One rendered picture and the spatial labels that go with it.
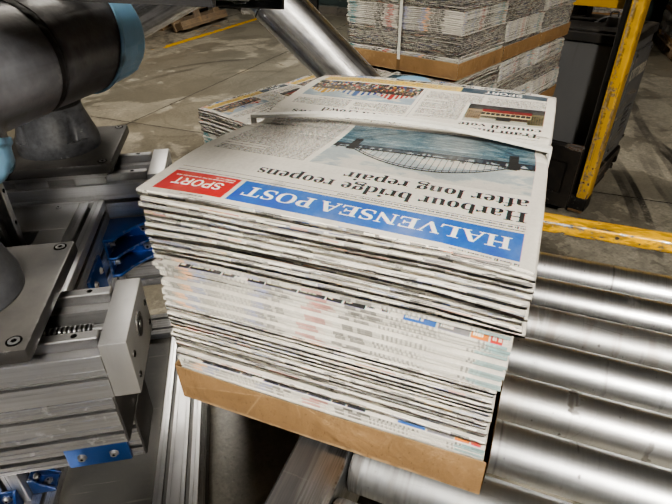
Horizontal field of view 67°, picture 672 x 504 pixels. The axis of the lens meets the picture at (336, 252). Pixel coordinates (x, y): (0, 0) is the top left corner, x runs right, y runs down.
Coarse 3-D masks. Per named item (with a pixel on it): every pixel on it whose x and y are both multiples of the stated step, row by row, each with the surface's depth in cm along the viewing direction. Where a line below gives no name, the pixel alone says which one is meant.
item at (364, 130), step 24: (264, 120) 52; (288, 120) 52; (312, 120) 51; (336, 120) 51; (360, 120) 51; (408, 144) 45; (432, 144) 45; (456, 144) 45; (480, 144) 44; (504, 144) 45
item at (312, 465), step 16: (304, 448) 45; (320, 448) 45; (336, 448) 45; (288, 464) 44; (304, 464) 44; (320, 464) 44; (336, 464) 44; (288, 480) 43; (304, 480) 43; (320, 480) 43; (336, 480) 43; (272, 496) 41; (288, 496) 41; (304, 496) 41; (320, 496) 41; (336, 496) 43; (352, 496) 50
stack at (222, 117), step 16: (496, 64) 155; (512, 64) 163; (528, 64) 174; (304, 80) 139; (432, 80) 139; (448, 80) 139; (464, 80) 140; (480, 80) 149; (496, 80) 157; (512, 80) 167; (528, 80) 179; (240, 96) 126; (256, 96) 126; (272, 96) 126; (208, 112) 117; (224, 112) 116; (240, 112) 116; (256, 112) 116; (208, 128) 120; (224, 128) 115
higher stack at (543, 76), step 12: (552, 0) 168; (564, 0) 178; (552, 12) 174; (564, 12) 183; (552, 24) 178; (540, 48) 176; (552, 48) 186; (540, 60) 181; (552, 60) 191; (540, 72) 185; (552, 72) 195; (540, 84) 188; (552, 84) 200
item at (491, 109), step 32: (288, 96) 57; (320, 96) 57; (352, 96) 57; (384, 96) 56; (416, 96) 56; (448, 96) 56; (480, 96) 56; (512, 96) 56; (544, 96) 57; (480, 128) 48; (512, 128) 48; (544, 128) 48
